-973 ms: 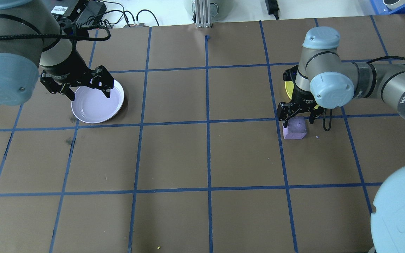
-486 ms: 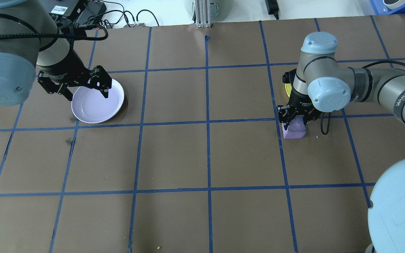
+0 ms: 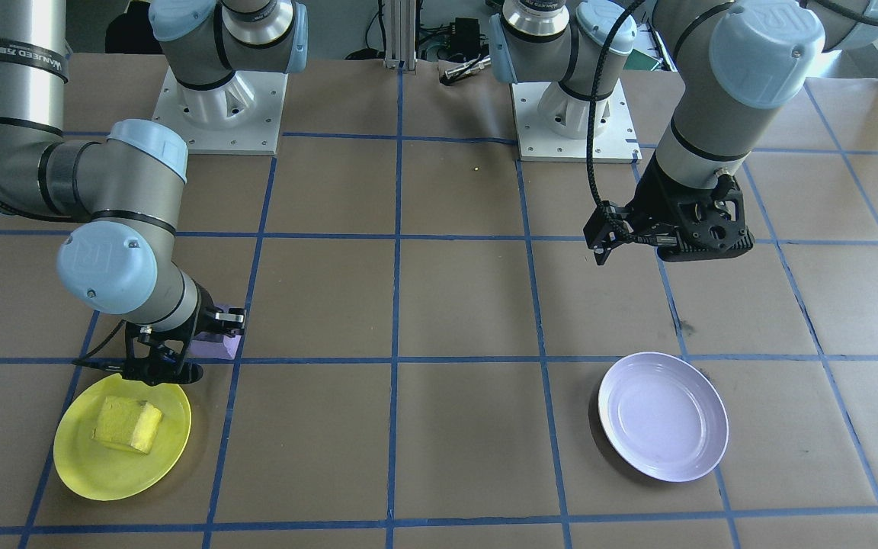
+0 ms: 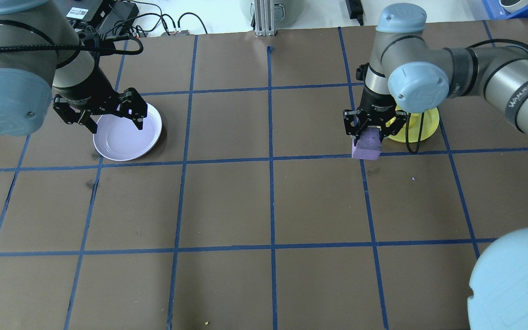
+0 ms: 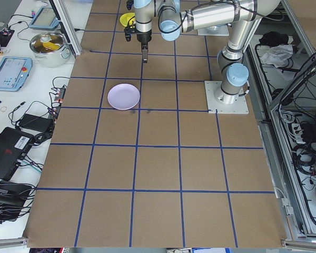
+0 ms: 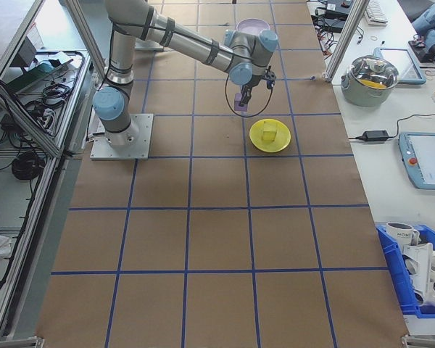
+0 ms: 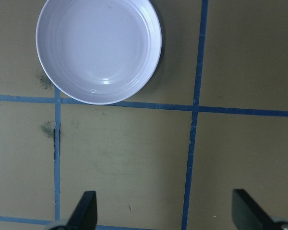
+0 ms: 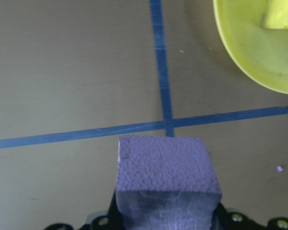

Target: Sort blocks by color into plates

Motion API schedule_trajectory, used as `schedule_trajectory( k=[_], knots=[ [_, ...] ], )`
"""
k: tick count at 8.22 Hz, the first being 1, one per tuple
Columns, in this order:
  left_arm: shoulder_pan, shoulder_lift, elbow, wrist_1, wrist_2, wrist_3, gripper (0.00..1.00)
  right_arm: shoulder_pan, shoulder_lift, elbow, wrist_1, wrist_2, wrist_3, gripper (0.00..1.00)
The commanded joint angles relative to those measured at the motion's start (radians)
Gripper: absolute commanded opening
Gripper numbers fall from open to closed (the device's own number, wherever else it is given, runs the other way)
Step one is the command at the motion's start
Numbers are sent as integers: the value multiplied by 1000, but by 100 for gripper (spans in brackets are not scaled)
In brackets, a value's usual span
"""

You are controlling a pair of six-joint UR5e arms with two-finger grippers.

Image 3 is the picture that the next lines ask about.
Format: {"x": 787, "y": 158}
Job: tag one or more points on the purple foam block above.
{"x": 218, "y": 349}

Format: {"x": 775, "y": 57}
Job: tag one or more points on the yellow foam block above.
{"x": 126, "y": 423}

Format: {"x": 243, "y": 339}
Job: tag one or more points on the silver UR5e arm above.
{"x": 713, "y": 114}
{"x": 12, "y": 76}

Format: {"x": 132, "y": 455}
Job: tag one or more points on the yellow plate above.
{"x": 81, "y": 465}

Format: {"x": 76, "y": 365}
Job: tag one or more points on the purple plate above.
{"x": 664, "y": 419}

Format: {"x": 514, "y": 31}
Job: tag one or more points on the silver metal tool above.
{"x": 466, "y": 70}

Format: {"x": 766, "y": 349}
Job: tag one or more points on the black electronic device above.
{"x": 466, "y": 34}

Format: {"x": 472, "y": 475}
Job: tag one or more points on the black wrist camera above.
{"x": 157, "y": 370}
{"x": 605, "y": 232}

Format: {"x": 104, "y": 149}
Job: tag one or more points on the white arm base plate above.
{"x": 614, "y": 145}
{"x": 256, "y": 130}

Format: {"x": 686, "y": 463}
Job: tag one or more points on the upright aluminum profile post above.
{"x": 401, "y": 34}

